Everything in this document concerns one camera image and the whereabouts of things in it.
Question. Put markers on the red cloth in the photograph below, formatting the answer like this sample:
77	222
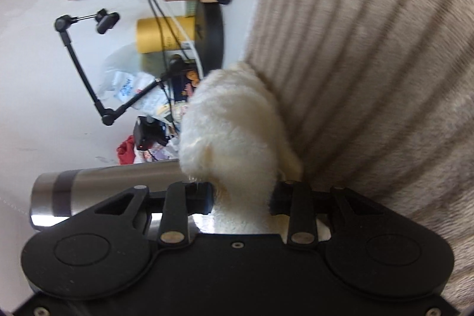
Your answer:
126	151

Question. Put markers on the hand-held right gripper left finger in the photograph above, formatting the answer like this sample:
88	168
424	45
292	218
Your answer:
202	199

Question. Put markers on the dark printed box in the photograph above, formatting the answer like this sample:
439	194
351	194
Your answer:
189	82

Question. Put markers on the striped beige towel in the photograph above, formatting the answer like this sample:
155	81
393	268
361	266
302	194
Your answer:
370	79

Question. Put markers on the clear plastic bag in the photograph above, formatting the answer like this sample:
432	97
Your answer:
126	86

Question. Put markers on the black device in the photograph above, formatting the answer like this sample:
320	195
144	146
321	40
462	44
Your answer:
146	132

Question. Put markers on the stainless steel thermos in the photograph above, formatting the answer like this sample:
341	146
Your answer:
111	182

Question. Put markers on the yellow cylinder canister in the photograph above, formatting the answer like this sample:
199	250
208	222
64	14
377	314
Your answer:
152	34

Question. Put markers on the cream fluffy cloth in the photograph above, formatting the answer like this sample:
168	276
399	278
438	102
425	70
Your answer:
229	138

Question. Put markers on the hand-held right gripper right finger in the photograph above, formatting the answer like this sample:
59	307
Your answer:
281	199

